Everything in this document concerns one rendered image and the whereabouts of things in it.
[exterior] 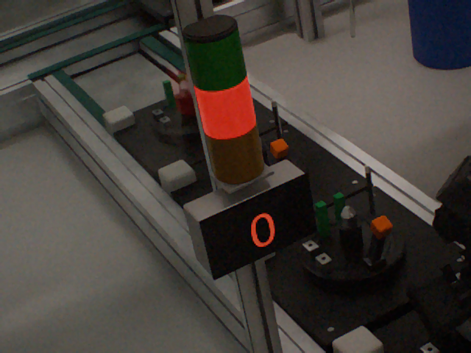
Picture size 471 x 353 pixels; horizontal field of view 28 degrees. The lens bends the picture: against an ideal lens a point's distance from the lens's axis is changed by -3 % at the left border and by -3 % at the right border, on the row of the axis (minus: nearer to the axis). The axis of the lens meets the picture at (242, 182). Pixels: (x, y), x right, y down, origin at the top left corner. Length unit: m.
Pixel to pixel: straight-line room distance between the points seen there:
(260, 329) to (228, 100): 0.31
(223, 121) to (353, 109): 0.96
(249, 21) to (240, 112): 1.27
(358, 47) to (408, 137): 0.40
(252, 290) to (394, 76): 0.96
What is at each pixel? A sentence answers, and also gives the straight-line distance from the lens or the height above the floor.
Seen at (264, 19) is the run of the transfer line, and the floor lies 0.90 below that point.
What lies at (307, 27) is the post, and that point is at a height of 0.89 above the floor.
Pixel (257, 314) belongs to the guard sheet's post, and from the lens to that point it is 1.07.
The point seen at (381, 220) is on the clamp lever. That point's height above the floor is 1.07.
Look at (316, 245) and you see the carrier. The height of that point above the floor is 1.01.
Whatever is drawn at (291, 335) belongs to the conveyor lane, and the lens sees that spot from 1.19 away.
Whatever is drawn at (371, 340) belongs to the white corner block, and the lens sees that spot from 1.13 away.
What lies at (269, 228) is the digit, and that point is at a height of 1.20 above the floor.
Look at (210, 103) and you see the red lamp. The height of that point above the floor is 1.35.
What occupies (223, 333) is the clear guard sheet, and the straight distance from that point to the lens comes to 1.08.
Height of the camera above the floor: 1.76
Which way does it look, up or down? 32 degrees down
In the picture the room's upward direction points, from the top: 12 degrees counter-clockwise
